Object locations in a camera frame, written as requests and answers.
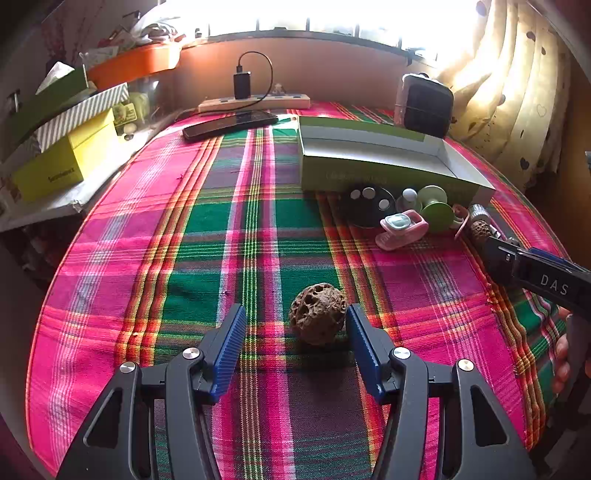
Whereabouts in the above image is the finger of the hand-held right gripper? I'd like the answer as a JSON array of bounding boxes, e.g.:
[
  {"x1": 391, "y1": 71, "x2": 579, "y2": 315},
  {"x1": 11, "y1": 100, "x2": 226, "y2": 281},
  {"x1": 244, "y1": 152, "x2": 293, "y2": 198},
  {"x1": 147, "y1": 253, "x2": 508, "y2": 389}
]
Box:
[{"x1": 515, "y1": 247, "x2": 585, "y2": 274}]

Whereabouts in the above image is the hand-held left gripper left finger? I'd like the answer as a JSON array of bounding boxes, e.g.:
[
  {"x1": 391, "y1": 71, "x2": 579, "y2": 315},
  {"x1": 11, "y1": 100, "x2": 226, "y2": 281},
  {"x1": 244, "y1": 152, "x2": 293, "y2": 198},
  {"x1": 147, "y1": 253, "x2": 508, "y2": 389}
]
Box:
[{"x1": 55, "y1": 303, "x2": 247, "y2": 480}]

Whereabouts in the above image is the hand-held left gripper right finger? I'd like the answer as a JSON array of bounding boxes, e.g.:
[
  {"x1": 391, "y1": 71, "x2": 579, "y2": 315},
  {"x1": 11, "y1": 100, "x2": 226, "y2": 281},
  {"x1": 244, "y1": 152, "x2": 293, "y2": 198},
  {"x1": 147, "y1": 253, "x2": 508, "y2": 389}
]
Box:
[{"x1": 345, "y1": 303, "x2": 539, "y2": 480}]

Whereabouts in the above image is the large brown carved walnut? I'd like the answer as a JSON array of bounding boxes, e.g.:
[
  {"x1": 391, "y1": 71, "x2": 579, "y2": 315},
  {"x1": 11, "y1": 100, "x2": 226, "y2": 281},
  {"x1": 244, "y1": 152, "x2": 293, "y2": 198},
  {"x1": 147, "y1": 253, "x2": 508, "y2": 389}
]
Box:
[{"x1": 288, "y1": 282, "x2": 347, "y2": 347}]

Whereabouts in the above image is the pink clip with green pad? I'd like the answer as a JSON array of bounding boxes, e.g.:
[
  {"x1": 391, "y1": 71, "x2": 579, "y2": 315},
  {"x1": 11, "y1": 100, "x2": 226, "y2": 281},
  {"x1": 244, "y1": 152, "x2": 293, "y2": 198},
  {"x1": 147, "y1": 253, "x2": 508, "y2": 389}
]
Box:
[{"x1": 450, "y1": 203, "x2": 472, "y2": 241}]

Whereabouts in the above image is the green white spool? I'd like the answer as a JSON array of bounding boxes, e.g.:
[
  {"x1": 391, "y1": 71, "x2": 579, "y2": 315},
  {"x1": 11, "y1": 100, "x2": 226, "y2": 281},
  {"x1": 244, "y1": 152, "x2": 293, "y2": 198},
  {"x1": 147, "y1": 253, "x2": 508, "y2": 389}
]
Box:
[{"x1": 416, "y1": 185, "x2": 455, "y2": 233}]

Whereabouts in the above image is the pink clip with clear lens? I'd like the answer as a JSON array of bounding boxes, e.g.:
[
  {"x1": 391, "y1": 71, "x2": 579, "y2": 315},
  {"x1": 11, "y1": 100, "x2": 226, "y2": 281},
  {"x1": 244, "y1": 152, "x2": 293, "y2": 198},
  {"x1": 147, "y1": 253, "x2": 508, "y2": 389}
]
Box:
[{"x1": 375, "y1": 209, "x2": 429, "y2": 251}]

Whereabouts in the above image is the black disc with white dots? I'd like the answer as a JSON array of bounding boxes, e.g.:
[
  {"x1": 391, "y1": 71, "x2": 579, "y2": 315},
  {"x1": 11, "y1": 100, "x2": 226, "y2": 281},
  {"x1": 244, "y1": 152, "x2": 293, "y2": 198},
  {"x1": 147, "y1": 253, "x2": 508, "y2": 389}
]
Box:
[{"x1": 341, "y1": 184, "x2": 398, "y2": 229}]

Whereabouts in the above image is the beige cup with white ball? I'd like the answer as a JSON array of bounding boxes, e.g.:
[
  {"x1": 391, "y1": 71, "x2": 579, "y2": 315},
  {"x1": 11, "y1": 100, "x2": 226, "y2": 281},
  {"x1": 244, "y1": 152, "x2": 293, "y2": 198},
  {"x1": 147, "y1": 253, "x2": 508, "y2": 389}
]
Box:
[{"x1": 396, "y1": 188, "x2": 422, "y2": 213}]

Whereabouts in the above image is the green white cardboard box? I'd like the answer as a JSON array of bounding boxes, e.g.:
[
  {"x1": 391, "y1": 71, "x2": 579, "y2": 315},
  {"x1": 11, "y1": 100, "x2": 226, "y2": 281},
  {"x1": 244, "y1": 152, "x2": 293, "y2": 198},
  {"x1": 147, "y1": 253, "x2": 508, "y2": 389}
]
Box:
[{"x1": 298, "y1": 115, "x2": 497, "y2": 208}]

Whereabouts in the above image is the person's right hand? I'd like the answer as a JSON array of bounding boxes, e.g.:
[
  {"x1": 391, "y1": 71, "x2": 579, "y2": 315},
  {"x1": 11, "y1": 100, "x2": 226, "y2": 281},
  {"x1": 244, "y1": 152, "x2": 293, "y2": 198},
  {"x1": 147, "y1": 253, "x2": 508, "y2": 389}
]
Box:
[{"x1": 551, "y1": 307, "x2": 575, "y2": 395}]

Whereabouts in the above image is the pink green plaid tablecloth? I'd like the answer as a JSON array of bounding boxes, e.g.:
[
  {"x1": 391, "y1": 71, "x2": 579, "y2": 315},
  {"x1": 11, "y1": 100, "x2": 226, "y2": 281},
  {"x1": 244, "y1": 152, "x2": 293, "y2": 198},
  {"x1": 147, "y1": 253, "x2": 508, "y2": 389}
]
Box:
[{"x1": 25, "y1": 99, "x2": 568, "y2": 480}]

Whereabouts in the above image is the cream heart-print curtain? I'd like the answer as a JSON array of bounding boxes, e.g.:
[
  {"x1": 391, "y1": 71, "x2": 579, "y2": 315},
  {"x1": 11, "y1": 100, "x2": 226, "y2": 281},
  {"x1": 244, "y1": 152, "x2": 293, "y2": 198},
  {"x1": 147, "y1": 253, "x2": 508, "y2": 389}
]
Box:
[{"x1": 434, "y1": 0, "x2": 573, "y2": 190}]

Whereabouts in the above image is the small pink grey heater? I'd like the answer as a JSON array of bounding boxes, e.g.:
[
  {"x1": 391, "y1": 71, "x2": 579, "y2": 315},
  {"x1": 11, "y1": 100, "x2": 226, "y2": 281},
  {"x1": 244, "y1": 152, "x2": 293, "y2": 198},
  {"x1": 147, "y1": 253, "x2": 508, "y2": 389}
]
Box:
[{"x1": 394, "y1": 73, "x2": 455, "y2": 139}]

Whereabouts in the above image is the black smartphone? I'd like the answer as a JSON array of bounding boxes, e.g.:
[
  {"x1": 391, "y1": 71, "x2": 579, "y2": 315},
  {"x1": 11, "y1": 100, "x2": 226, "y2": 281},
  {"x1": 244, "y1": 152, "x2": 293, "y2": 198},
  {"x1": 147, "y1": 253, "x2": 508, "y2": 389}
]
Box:
[{"x1": 182, "y1": 110, "x2": 280, "y2": 142}]

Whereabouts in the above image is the black window latch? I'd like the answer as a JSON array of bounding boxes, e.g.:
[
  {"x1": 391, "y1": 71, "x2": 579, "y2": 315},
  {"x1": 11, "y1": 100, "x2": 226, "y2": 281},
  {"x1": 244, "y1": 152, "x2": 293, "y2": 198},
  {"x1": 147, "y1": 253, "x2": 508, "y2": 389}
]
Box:
[{"x1": 399, "y1": 48, "x2": 437, "y2": 65}]

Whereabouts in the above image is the yellow cardboard box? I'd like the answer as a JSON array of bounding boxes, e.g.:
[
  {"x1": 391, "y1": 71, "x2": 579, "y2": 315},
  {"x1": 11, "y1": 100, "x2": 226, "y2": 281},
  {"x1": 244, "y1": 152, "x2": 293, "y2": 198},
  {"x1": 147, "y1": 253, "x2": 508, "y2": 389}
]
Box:
[{"x1": 11, "y1": 108, "x2": 118, "y2": 203}]

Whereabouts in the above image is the beige power strip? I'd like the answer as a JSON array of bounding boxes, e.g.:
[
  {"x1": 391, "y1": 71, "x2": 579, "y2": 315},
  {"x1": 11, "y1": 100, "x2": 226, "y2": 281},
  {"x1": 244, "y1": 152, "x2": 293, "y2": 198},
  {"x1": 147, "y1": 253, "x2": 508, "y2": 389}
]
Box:
[{"x1": 198, "y1": 93, "x2": 311, "y2": 113}]

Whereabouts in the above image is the green label jar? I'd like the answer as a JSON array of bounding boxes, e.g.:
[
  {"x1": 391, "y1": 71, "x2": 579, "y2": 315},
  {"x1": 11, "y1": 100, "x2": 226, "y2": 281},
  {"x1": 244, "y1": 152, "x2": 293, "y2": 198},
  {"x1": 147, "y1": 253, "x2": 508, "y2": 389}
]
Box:
[{"x1": 113, "y1": 92, "x2": 151, "y2": 130}]

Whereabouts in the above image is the black plug adapter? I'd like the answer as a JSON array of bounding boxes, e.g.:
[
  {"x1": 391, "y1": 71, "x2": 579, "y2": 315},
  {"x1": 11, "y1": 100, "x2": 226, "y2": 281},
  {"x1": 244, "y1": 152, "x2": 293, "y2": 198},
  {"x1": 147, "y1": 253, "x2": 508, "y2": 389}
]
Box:
[{"x1": 233, "y1": 65, "x2": 252, "y2": 100}]

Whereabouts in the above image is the grey striped box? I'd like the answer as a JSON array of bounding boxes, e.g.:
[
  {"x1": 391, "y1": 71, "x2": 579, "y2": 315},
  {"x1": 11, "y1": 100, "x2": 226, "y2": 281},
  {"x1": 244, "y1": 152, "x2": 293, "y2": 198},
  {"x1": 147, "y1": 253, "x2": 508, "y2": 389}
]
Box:
[{"x1": 34, "y1": 83, "x2": 131, "y2": 153}]

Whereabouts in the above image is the orange plastic tray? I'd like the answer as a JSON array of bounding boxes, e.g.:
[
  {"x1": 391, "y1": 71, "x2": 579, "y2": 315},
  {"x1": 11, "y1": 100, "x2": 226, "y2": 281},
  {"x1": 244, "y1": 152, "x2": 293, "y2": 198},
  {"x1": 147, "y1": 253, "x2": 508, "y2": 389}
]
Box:
[{"x1": 85, "y1": 42, "x2": 182, "y2": 90}]

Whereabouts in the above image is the green cardboard lid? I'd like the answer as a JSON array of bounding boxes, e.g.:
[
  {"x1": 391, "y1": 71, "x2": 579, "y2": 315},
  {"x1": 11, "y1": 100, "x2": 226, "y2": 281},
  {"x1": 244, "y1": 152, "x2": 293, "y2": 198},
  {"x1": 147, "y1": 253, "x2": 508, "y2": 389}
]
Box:
[{"x1": 4, "y1": 65, "x2": 90, "y2": 146}]

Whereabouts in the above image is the white tissue paper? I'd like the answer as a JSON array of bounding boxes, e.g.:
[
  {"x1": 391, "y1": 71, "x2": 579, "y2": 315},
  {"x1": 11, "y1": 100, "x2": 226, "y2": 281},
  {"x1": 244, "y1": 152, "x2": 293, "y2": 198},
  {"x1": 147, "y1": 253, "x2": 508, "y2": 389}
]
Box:
[{"x1": 36, "y1": 62, "x2": 75, "y2": 95}]

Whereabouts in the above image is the black charging cable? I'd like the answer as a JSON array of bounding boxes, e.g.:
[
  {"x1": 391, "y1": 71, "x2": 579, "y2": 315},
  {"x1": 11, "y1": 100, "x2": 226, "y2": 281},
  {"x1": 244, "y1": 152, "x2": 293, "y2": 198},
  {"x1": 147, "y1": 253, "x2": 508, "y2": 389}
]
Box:
[{"x1": 238, "y1": 51, "x2": 275, "y2": 112}]

